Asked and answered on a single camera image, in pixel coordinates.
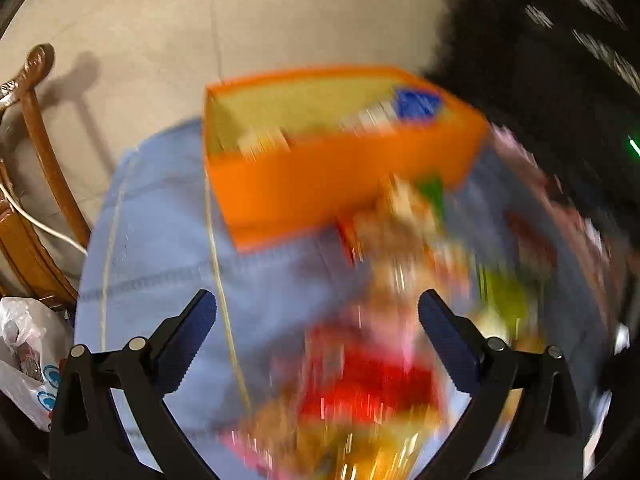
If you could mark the red snack packet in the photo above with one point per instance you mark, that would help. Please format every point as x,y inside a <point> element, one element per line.
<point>370,385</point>

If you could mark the lime green clear packet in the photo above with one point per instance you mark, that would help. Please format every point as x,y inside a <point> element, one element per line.
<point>505,295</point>

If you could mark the white plastic bag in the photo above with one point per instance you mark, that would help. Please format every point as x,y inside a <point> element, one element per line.
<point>20,360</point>

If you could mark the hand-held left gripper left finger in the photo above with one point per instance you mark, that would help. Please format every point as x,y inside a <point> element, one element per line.
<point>185,345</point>

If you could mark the dark carved wooden furniture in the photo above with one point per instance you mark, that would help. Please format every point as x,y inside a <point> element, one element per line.
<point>550,85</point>

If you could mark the green snack packet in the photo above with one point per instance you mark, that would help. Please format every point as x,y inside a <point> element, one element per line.
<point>432,195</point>

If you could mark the orange cardboard box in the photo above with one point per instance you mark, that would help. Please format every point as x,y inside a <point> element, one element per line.
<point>320,185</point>

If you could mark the red snack bar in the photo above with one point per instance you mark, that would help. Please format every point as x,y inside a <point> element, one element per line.
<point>530,240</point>

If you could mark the brown wooden chair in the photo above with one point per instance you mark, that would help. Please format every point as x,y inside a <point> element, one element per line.
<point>45,160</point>

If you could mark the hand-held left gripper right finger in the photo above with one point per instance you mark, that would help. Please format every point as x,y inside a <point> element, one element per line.
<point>450,345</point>

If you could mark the blue snack packet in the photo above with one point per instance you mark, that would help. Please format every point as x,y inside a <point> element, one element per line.
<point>415,104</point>

